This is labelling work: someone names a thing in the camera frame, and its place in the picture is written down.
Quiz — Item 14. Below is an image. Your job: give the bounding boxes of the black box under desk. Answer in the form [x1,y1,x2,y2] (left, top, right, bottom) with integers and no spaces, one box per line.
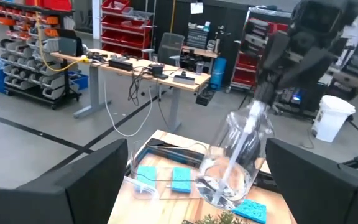
[195,88,216,106]

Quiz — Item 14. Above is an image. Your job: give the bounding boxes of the wooden desk grey legs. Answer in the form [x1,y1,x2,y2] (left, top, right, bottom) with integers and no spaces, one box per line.
[50,48,211,133]

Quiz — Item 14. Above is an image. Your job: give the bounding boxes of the light blue cellulose sponge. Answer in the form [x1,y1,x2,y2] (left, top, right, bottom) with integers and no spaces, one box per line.
[135,164,157,192]
[232,198,269,224]
[170,167,193,194]

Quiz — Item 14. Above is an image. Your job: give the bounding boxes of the black power strip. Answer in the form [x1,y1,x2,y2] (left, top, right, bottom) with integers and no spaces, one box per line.
[108,58,134,72]

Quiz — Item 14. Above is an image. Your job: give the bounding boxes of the grey mesh office chair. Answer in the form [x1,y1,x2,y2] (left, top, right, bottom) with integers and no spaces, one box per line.
[141,32,186,68]

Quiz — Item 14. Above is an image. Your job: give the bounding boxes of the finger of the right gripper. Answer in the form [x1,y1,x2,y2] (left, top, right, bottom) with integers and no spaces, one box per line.
[261,30,291,71]
[278,46,338,90]

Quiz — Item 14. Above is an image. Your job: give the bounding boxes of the shelf with red bins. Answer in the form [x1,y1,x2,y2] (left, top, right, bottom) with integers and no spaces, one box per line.
[99,0,155,60]

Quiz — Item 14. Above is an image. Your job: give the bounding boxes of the blue cylinder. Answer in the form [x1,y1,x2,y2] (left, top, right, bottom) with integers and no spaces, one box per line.
[209,57,227,91]

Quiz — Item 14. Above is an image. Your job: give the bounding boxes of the parts rack grey orange bins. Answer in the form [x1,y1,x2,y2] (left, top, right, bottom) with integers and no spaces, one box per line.
[0,0,83,110]

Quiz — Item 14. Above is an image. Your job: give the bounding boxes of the white paper sign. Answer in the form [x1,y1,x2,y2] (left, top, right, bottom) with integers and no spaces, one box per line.
[190,2,204,15]

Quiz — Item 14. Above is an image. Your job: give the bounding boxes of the clear plastic tray with handles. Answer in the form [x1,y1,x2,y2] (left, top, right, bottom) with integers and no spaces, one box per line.
[124,138,217,202]

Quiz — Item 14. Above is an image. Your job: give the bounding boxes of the hanging black desk cables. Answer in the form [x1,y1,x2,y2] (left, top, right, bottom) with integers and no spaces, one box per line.
[127,67,155,106]

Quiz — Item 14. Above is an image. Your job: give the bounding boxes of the artificial green plant black pot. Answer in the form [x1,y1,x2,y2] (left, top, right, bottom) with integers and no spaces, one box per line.
[181,210,245,224]

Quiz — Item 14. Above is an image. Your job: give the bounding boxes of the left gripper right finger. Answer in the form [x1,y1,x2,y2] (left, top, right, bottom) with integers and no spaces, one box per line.
[265,138,358,224]

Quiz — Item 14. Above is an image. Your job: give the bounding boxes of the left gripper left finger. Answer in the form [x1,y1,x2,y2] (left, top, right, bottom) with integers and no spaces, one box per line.
[0,138,129,224]

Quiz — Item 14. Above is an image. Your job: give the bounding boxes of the yellow cable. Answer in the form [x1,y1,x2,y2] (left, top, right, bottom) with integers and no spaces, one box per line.
[35,12,91,72]

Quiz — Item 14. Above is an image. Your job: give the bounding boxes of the white bucket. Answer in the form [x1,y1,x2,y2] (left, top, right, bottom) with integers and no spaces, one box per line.
[311,95,356,143]

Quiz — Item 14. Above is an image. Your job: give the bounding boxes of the white cable under desk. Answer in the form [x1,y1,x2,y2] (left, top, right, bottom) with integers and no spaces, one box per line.
[103,80,154,138]

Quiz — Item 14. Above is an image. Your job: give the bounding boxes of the rack with red drawers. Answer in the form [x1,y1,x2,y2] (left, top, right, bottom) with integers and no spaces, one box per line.
[230,7,291,94]

